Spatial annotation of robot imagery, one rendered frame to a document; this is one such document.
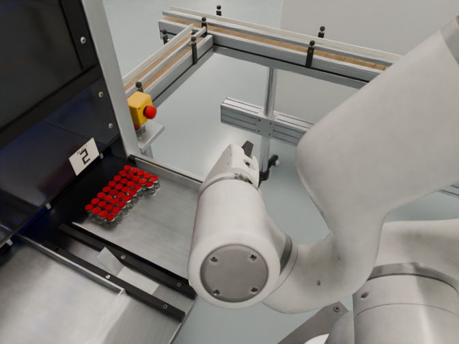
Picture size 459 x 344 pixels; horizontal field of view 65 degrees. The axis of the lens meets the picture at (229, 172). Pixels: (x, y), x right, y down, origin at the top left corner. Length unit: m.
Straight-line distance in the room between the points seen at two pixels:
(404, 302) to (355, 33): 1.80
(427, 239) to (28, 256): 0.86
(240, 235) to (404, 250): 0.22
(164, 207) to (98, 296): 0.28
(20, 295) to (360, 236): 0.81
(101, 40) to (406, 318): 0.81
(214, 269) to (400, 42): 1.89
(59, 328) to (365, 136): 0.77
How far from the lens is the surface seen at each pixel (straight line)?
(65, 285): 0.94
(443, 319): 0.46
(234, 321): 1.77
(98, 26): 0.93
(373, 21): 2.09
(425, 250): 0.46
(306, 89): 2.35
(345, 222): 0.28
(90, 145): 0.98
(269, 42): 1.61
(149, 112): 1.10
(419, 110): 0.23
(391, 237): 0.48
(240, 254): 0.32
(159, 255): 0.91
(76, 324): 0.89
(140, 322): 0.85
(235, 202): 0.36
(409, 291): 0.46
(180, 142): 2.49
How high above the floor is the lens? 1.66
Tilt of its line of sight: 47 degrees down
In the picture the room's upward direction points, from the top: straight up
